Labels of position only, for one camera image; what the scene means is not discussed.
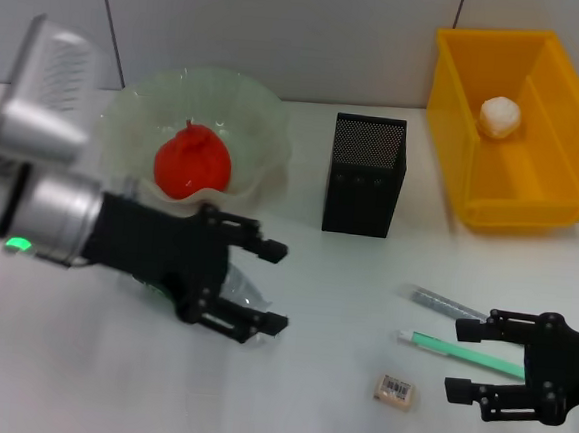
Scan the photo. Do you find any grey pen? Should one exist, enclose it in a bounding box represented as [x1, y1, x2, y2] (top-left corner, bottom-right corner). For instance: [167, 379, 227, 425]
[401, 283, 490, 323]

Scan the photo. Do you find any left gripper cable with plugs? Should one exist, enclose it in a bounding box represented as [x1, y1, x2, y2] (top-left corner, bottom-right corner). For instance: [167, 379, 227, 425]
[119, 175, 143, 201]

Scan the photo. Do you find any red pumpkin toy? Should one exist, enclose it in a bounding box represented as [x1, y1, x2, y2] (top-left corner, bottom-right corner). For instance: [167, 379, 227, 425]
[151, 114, 237, 204]

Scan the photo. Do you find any green pen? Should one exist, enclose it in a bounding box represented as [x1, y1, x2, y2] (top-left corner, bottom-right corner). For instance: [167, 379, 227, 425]
[393, 328, 530, 381]

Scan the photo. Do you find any pale green glass fruit bowl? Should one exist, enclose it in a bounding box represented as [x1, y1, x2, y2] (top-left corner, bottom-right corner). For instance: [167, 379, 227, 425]
[91, 59, 301, 225]

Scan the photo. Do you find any clear green-label water bottle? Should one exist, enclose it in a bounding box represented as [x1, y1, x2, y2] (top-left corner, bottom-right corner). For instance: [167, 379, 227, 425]
[126, 252, 276, 350]

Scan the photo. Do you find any yellow plastic bin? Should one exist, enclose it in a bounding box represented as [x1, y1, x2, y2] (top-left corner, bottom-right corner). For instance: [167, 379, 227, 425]
[416, 20, 579, 243]

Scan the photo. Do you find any white paper ball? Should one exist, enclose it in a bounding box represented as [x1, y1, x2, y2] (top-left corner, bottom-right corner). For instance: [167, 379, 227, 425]
[477, 94, 524, 141]

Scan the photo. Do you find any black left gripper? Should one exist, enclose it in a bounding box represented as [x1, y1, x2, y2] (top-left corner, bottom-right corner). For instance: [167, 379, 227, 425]
[77, 189, 299, 350]

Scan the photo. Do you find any beige eraser with barcode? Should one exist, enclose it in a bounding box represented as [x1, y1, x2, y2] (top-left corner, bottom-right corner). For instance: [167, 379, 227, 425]
[372, 372, 416, 414]

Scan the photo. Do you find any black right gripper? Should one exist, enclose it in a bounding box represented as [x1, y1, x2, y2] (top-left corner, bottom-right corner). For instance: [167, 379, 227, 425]
[441, 302, 579, 431]

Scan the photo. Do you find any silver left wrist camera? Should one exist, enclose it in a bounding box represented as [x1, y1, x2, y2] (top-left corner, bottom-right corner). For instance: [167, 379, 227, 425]
[0, 10, 109, 167]

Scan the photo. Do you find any black mesh pen holder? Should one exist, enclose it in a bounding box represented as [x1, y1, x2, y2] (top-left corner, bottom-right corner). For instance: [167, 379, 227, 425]
[320, 111, 409, 240]

